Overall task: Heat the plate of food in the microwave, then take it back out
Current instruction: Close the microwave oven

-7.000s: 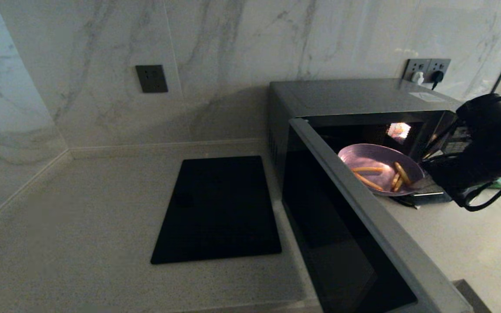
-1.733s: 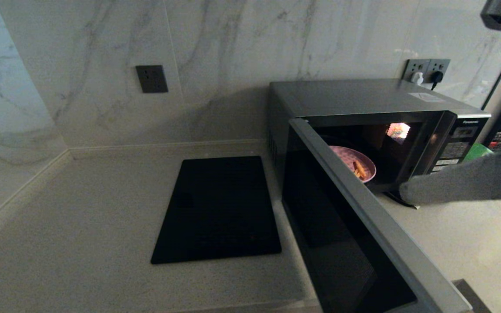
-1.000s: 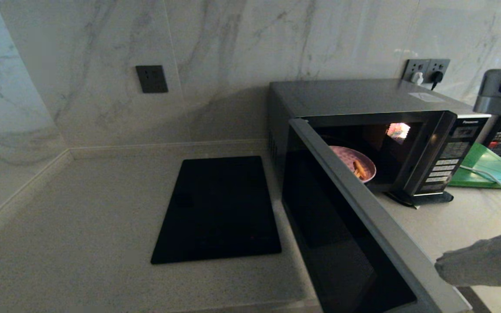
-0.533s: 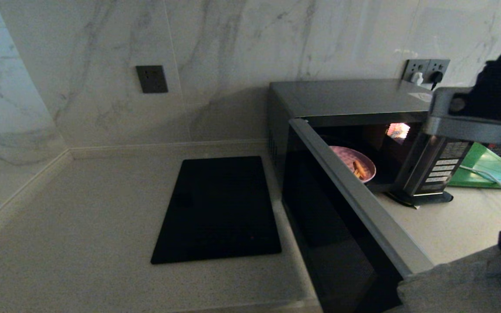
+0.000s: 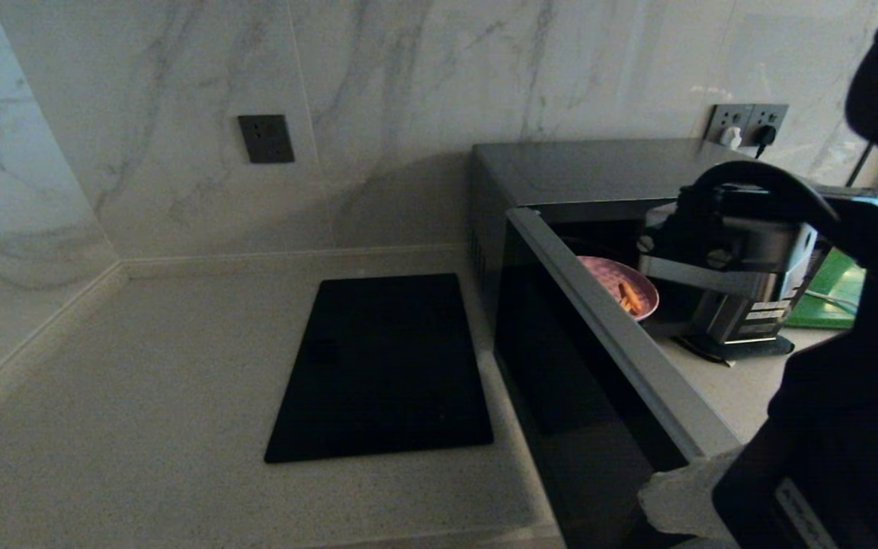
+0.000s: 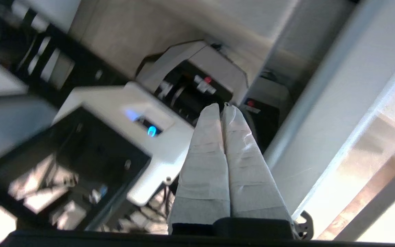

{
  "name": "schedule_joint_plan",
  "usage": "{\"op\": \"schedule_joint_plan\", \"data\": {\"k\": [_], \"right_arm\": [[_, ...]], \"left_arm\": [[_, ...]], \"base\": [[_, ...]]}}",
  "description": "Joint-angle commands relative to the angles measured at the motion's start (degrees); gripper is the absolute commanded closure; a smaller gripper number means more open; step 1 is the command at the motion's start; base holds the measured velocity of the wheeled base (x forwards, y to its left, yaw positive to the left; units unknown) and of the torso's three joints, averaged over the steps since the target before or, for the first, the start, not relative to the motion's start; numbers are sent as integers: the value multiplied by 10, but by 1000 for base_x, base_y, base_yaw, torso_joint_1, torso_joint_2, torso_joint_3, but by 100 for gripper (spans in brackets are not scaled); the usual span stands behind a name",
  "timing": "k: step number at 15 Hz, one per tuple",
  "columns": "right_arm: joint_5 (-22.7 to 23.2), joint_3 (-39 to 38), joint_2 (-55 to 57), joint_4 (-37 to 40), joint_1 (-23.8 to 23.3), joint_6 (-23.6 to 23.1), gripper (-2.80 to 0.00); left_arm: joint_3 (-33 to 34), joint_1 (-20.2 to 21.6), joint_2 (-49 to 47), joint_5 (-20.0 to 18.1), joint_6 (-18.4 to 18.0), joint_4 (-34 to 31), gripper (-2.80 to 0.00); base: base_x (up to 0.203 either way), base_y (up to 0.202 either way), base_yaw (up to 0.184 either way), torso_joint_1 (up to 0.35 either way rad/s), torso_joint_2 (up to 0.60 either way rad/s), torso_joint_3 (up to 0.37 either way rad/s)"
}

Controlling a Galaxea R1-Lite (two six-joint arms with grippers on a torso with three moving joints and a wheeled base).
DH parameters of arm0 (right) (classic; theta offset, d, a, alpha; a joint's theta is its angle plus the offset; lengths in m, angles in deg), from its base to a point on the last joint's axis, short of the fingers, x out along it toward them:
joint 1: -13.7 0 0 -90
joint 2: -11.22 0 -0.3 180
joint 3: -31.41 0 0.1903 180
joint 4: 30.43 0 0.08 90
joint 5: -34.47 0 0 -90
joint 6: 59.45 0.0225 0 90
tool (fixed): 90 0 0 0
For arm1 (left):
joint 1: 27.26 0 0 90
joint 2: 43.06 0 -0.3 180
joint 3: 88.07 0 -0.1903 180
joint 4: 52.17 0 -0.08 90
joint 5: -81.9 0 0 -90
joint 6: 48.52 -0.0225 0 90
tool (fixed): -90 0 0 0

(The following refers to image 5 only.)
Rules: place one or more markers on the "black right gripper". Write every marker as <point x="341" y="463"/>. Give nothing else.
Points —
<point x="850" y="488"/>

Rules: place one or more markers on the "black glass microwave door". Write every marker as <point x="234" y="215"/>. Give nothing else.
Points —
<point x="584" y="396"/>

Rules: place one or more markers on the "purple plate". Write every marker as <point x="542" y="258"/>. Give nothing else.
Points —
<point x="610" y="274"/>

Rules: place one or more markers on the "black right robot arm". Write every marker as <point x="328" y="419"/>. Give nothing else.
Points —
<point x="866" y="320"/>

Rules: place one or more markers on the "orange french fry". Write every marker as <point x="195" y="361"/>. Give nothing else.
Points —
<point x="629" y="299"/>

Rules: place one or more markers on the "green cutting board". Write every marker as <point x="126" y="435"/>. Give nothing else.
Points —
<point x="835" y="282"/>

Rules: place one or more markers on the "black induction cooktop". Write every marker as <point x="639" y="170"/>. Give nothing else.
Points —
<point x="386" y="366"/>

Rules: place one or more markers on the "white power plug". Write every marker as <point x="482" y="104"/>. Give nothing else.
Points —
<point x="731" y="138"/>

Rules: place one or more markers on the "black power plug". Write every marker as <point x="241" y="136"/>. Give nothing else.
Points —
<point x="766" y="135"/>

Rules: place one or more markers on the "right wrist camera assembly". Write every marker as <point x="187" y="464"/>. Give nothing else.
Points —
<point x="721" y="244"/>

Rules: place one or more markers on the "grey paired wall socket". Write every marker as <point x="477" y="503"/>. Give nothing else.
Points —
<point x="727" y="114"/>
<point x="771" y="113"/>

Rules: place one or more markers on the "single grey wall socket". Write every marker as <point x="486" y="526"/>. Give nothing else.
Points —
<point x="266" y="139"/>

